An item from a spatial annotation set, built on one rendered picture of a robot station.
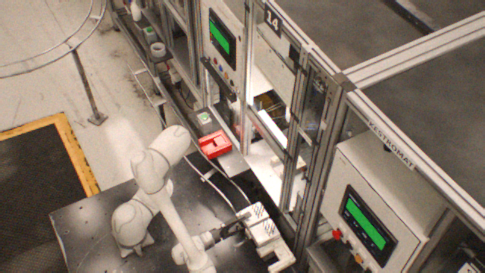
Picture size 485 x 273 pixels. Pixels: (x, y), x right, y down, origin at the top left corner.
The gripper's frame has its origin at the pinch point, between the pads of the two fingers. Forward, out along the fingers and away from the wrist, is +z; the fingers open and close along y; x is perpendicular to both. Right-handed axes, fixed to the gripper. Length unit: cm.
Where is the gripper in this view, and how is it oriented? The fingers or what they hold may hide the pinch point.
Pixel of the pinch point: (245, 219)
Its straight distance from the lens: 257.7
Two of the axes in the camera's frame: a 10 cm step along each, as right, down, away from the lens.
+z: 8.7, -3.9, 3.0
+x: -4.9, -6.8, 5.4
